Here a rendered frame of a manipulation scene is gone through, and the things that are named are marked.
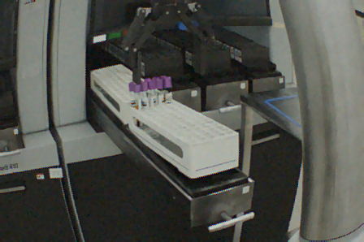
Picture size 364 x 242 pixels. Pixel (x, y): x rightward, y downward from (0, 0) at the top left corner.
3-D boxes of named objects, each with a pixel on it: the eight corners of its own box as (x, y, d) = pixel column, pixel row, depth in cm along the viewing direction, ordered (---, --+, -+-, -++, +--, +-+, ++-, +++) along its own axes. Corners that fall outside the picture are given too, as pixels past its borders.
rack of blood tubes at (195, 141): (128, 133, 126) (126, 105, 124) (170, 125, 130) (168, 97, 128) (191, 179, 100) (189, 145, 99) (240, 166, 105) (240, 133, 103)
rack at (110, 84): (89, 91, 153) (89, 71, 150) (121, 84, 157) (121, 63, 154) (125, 129, 128) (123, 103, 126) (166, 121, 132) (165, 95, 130)
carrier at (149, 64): (179, 72, 159) (179, 53, 157) (184, 75, 157) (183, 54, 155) (140, 79, 154) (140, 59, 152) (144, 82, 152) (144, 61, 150)
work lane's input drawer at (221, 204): (82, 111, 158) (81, 82, 154) (123, 102, 163) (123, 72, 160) (200, 238, 97) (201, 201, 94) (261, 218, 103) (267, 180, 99)
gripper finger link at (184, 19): (166, 10, 109) (171, 6, 109) (197, 41, 115) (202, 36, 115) (174, 12, 106) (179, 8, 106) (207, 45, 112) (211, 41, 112)
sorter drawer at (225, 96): (119, 54, 212) (119, 34, 209) (151, 48, 218) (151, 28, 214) (214, 118, 152) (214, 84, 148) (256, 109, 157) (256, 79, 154)
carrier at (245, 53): (266, 62, 171) (266, 46, 169) (270, 65, 170) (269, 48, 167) (237, 65, 167) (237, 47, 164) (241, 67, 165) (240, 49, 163)
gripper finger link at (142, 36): (171, 12, 106) (166, 9, 105) (136, 54, 106) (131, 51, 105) (163, 10, 109) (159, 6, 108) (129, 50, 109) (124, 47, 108)
